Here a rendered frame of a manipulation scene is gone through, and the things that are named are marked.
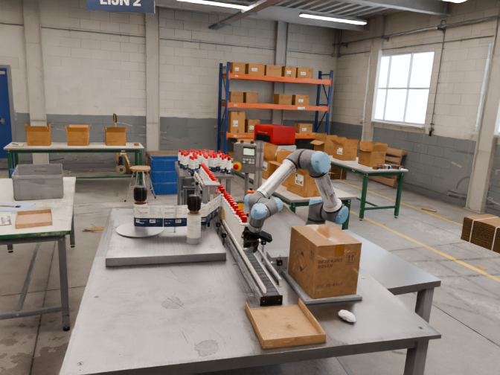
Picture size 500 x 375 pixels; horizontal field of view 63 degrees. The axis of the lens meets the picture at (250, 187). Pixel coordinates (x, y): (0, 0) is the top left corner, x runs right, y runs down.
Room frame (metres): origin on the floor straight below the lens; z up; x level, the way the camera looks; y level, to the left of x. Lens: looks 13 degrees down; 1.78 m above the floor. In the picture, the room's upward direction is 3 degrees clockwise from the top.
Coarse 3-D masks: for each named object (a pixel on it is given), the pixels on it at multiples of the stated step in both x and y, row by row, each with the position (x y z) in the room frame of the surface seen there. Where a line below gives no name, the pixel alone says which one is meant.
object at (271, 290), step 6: (234, 246) 2.36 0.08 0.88; (252, 258) 2.18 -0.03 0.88; (246, 264) 2.09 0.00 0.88; (252, 264) 2.09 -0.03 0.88; (258, 264) 2.10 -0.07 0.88; (258, 270) 2.02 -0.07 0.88; (252, 276) 1.94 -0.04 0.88; (264, 276) 1.95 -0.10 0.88; (264, 282) 1.88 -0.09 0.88; (270, 282) 1.88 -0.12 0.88; (258, 288) 1.81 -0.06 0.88; (270, 288) 1.82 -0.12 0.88; (264, 294) 1.75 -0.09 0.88; (270, 294) 1.76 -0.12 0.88; (276, 294) 1.76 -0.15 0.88
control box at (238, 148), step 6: (234, 144) 2.65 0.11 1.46; (240, 144) 2.63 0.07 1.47; (246, 144) 2.63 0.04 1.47; (252, 144) 2.62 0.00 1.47; (234, 150) 2.65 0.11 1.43; (240, 150) 2.63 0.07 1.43; (234, 156) 2.65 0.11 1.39; (240, 156) 2.63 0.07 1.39; (246, 156) 2.62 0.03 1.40; (252, 156) 2.60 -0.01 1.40; (234, 162) 2.65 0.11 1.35; (240, 162) 2.63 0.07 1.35; (240, 168) 2.63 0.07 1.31; (246, 168) 2.62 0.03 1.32; (252, 168) 2.60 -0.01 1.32
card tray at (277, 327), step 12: (300, 300) 1.74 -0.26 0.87; (252, 312) 1.66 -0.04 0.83; (264, 312) 1.67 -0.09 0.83; (276, 312) 1.67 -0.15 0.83; (288, 312) 1.68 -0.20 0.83; (300, 312) 1.68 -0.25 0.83; (252, 324) 1.56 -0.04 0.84; (264, 324) 1.57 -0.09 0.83; (276, 324) 1.57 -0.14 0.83; (288, 324) 1.58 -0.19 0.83; (300, 324) 1.58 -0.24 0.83; (312, 324) 1.58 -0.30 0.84; (264, 336) 1.48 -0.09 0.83; (276, 336) 1.48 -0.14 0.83; (288, 336) 1.49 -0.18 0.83; (300, 336) 1.44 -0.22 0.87; (312, 336) 1.45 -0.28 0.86; (324, 336) 1.46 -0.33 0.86; (264, 348) 1.40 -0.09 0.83
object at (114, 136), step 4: (104, 128) 7.47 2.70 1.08; (108, 128) 7.28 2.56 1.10; (112, 128) 7.31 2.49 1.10; (116, 128) 7.34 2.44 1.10; (120, 128) 7.37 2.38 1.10; (124, 128) 7.41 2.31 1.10; (128, 128) 7.49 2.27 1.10; (108, 132) 7.33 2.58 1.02; (112, 132) 7.36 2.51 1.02; (116, 132) 7.39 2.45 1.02; (120, 132) 7.42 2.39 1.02; (124, 132) 7.45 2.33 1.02; (108, 136) 7.33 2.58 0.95; (112, 136) 7.36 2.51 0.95; (116, 136) 7.38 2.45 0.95; (120, 136) 7.41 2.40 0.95; (124, 136) 7.45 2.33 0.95; (108, 140) 7.33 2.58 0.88; (112, 140) 7.36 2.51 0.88; (116, 140) 7.38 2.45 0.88; (120, 140) 7.41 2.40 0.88; (124, 140) 7.45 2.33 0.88; (108, 144) 7.33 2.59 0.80; (112, 144) 7.36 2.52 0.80; (116, 144) 7.39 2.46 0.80; (120, 144) 7.41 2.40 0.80; (124, 144) 7.45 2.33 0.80
